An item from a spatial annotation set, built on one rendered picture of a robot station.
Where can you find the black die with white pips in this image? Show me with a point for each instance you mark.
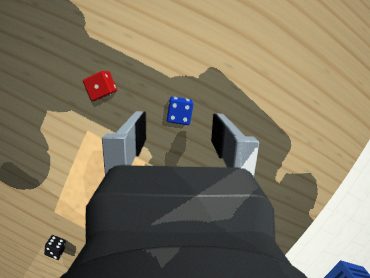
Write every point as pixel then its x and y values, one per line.
pixel 54 247

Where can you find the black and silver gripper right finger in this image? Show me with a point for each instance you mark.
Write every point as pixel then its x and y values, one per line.
pixel 230 144

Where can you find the red die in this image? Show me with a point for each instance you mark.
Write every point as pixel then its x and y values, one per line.
pixel 99 85

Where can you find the blue die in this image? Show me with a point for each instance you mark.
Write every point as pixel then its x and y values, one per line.
pixel 180 111

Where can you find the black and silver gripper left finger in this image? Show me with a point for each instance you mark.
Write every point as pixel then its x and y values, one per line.
pixel 122 147

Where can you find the tan flat mat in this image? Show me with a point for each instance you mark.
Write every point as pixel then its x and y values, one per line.
pixel 86 174

